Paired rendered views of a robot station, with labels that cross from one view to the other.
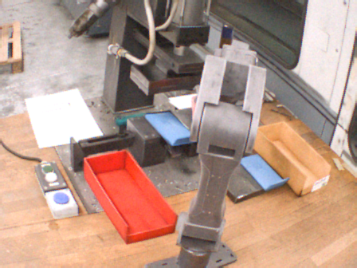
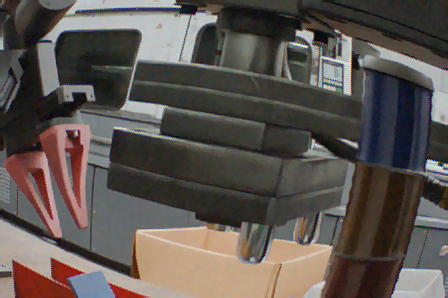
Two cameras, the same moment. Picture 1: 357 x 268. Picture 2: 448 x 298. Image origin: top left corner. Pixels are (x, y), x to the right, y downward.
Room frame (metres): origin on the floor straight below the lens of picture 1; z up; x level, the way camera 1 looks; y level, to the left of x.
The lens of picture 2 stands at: (1.54, -0.36, 1.17)
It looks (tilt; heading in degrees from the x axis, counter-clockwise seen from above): 3 degrees down; 144
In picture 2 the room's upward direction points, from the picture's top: 10 degrees clockwise
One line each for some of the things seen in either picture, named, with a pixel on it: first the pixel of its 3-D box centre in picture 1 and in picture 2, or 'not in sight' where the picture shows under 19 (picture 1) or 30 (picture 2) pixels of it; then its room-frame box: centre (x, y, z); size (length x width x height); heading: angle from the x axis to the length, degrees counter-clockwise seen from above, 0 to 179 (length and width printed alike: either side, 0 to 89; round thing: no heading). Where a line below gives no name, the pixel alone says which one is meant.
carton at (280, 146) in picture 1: (292, 158); not in sight; (1.03, -0.33, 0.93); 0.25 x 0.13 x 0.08; 34
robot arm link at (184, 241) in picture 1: (199, 231); not in sight; (0.62, -0.07, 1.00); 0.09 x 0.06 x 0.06; 83
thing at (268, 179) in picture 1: (264, 169); not in sight; (0.95, -0.23, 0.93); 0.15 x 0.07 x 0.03; 33
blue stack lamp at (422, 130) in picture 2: (227, 31); (398, 123); (1.30, -0.10, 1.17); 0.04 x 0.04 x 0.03
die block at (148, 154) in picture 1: (169, 137); not in sight; (1.03, 0.02, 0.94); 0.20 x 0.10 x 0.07; 124
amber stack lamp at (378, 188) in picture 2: (225, 41); (384, 211); (1.30, -0.10, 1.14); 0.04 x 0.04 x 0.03
